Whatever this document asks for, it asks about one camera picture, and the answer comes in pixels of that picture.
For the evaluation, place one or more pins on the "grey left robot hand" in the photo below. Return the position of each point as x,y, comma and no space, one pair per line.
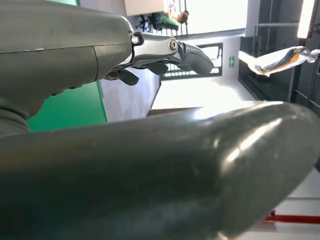
149,172

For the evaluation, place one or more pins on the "green table mat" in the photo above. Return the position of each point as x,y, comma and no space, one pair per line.
75,106

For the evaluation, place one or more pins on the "person at distant desk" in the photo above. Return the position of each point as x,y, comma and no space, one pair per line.
167,21

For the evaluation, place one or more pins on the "green exit sign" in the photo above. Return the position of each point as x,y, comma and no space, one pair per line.
232,62

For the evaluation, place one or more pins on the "red bar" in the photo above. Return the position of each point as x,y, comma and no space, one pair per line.
295,219

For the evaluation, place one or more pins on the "long ceiling light panel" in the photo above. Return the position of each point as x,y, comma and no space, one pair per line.
306,18

